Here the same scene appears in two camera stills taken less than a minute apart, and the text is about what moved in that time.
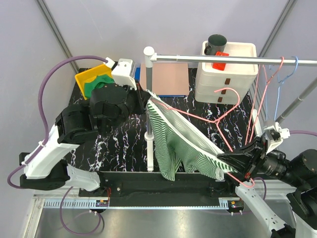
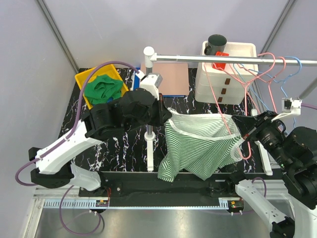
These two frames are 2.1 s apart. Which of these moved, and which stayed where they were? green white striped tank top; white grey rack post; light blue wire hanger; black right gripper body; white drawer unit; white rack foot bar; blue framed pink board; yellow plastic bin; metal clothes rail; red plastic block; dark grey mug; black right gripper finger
Moved: black right gripper finger; light blue wire hanger; green white striped tank top; black right gripper body
Stayed: white grey rack post; yellow plastic bin; white drawer unit; dark grey mug; white rack foot bar; metal clothes rail; red plastic block; blue framed pink board
